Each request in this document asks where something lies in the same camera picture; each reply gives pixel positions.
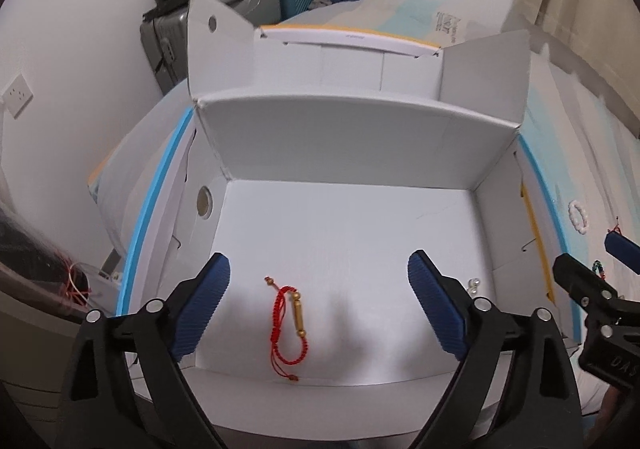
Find small white pearl earrings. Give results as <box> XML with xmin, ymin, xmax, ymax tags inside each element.
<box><xmin>468</xmin><ymin>278</ymin><xmax>482</xmax><ymax>295</ymax></box>

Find grey hard-shell suitcase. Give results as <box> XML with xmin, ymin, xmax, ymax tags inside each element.
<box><xmin>140</xmin><ymin>0</ymin><xmax>281</xmax><ymax>94</ymax></box>

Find white wall power socket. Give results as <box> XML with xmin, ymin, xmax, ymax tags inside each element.
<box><xmin>2</xmin><ymin>74</ymin><xmax>34</xmax><ymax>118</ymax></box>

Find red cord bracelet gold tube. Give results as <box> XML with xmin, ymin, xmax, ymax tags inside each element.
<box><xmin>264</xmin><ymin>276</ymin><xmax>309</xmax><ymax>383</ymax></box>

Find striped blue grey bed sheet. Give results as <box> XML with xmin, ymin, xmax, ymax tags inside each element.
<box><xmin>86</xmin><ymin>0</ymin><xmax>640</xmax><ymax>418</ymax></box>

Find white cardboard box blue trim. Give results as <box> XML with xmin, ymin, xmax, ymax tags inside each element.
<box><xmin>116</xmin><ymin>0</ymin><xmax>584</xmax><ymax>410</ymax></box>

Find white device with red cables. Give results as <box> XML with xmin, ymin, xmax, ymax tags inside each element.
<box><xmin>58</xmin><ymin>251</ymin><xmax>122</xmax><ymax>313</ymax></box>

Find white pink bead bracelet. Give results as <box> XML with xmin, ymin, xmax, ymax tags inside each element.
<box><xmin>567</xmin><ymin>200</ymin><xmax>592</xmax><ymax>236</ymax></box>

